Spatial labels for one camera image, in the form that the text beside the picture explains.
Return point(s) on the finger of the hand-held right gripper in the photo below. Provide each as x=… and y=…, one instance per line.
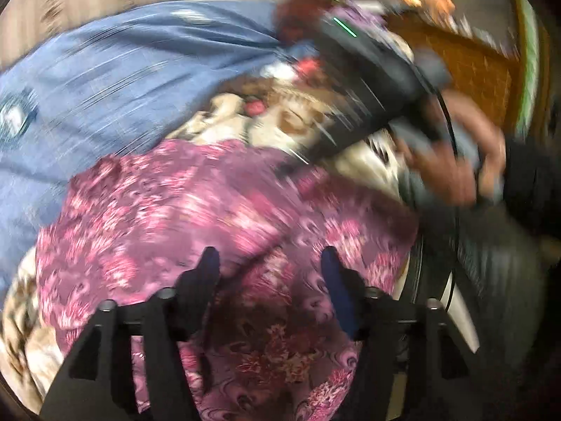
x=307, y=158

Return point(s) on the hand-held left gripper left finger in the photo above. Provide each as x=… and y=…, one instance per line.
x=209, y=267

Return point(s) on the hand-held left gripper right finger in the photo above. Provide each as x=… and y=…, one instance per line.
x=334, y=280

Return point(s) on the purple floral garment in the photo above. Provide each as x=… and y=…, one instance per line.
x=184, y=210

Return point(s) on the person's right forearm black sleeve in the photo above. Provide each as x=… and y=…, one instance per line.
x=532, y=162

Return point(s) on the person's right hand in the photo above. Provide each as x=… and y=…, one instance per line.
x=451, y=171

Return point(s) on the beige leaf-print fleece blanket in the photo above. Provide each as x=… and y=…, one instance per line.
x=280, y=118

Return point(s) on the lilac floral cloth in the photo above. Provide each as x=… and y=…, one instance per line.
x=363, y=11

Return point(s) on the brown wooden cabinet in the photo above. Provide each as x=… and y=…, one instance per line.
x=473, y=65

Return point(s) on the maroon cloth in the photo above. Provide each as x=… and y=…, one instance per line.
x=302, y=4

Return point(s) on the person's dark grey pants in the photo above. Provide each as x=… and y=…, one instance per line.
x=495, y=280

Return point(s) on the blue plaid cloth bundle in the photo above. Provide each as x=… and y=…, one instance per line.
x=109, y=79

